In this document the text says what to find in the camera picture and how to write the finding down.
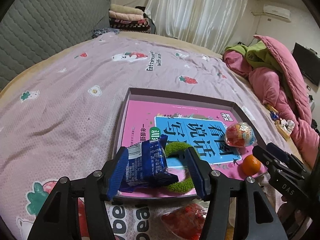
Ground red toy egg packet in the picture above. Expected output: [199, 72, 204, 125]
[161, 202, 208, 240]
[224, 122, 257, 148]

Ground white sheer curtain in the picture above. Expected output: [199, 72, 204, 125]
[145, 0, 248, 53]

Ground pink strawberry print bedsheet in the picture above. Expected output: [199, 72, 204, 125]
[1, 33, 296, 239]

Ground blue biscuit packet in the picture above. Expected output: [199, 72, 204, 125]
[119, 134, 178, 193]

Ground stack of folded blankets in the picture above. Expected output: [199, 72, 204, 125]
[108, 4, 152, 34]

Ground grey quilted headboard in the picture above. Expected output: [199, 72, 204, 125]
[1, 0, 111, 88]

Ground pink and blue workbook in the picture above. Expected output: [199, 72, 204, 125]
[117, 100, 267, 197]

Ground grey cardboard tray box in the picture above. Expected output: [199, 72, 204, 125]
[112, 87, 271, 201]

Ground white air conditioner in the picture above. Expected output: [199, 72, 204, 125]
[263, 4, 291, 22]

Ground black television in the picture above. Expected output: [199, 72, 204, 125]
[292, 43, 320, 86]

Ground snack wrappers pile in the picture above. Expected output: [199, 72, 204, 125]
[265, 103, 295, 141]

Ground green blanket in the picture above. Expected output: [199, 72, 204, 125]
[225, 41, 283, 73]

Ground pink quilted duvet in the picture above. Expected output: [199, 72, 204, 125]
[223, 35, 319, 167]

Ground green fuzzy scrunchie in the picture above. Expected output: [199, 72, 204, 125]
[164, 141, 194, 193]

